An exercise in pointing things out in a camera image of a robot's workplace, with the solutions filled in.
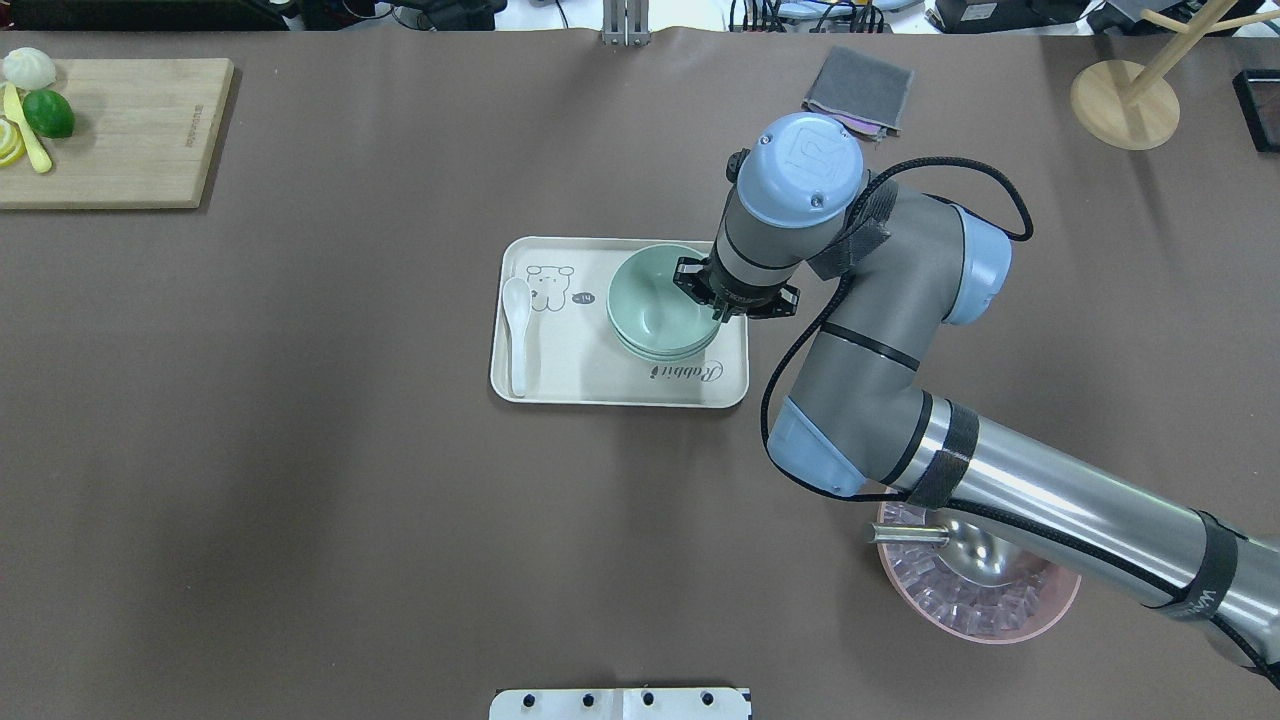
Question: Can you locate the white ceramic spoon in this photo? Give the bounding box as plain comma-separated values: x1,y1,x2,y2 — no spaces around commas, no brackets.
500,275,532,397

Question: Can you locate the pink bowl with ice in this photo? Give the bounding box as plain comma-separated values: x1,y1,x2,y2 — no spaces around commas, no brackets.
874,502,1082,644

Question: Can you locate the aluminium frame post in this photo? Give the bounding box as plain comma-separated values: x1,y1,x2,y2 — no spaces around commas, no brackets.
602,0,652,47

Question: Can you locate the metal ice scoop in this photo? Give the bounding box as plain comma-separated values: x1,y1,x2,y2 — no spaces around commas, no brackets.
867,512,1050,587

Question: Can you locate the bamboo cutting board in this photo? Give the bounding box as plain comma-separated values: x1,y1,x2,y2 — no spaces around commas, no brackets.
1,58,234,211

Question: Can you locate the white garlic bulb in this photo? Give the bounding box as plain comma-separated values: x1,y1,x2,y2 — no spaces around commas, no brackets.
3,47,58,91

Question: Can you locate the beige rabbit tray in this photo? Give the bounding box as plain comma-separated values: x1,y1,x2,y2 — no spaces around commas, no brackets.
490,236,750,409

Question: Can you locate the grey folded cloth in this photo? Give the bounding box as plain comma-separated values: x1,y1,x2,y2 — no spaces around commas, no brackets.
803,47,915,142

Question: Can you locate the yellow plastic knife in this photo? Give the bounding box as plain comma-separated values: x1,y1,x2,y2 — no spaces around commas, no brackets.
3,82,52,174

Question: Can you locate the green lime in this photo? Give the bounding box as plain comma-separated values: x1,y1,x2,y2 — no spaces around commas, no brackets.
20,88,76,138

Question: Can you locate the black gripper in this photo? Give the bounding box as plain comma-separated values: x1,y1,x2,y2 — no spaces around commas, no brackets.
672,258,800,322

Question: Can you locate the dark wooden tray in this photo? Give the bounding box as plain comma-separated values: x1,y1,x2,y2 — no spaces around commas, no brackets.
1231,68,1279,152

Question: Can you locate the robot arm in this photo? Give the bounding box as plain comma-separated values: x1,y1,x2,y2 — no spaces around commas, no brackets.
676,111,1277,682

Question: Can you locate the green bowl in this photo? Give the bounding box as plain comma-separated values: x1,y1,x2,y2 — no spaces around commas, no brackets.
605,243,721,350
613,329,717,363

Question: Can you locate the lemon slice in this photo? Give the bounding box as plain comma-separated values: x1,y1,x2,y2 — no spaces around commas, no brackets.
0,117,26,167

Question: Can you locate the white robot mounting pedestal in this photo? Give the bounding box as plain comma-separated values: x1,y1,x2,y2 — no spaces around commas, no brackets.
488,685,754,719

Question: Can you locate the wooden mug tree stand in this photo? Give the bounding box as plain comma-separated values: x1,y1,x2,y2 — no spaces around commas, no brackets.
1070,1,1279,151

